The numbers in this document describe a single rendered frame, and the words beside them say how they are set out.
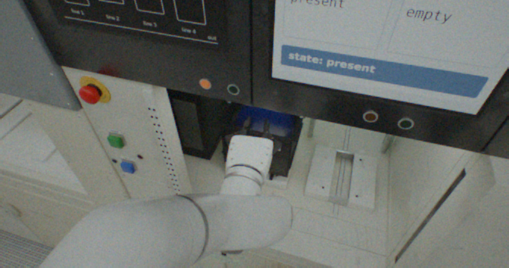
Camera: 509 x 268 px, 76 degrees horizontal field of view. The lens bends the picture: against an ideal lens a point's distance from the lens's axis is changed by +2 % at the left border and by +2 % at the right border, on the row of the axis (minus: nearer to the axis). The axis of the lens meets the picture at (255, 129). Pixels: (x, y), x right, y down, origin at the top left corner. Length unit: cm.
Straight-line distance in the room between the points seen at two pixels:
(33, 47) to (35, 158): 72
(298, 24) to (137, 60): 29
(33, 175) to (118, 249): 109
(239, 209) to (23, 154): 107
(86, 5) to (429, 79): 51
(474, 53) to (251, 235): 38
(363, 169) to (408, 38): 75
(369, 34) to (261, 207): 30
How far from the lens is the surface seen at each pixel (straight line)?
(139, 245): 30
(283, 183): 105
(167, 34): 53
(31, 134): 153
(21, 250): 232
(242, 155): 72
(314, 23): 44
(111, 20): 58
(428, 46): 45
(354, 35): 44
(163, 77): 59
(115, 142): 82
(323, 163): 112
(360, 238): 104
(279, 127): 101
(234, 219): 50
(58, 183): 130
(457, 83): 49
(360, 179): 111
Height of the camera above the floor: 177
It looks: 46 degrees down
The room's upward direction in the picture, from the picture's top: straight up
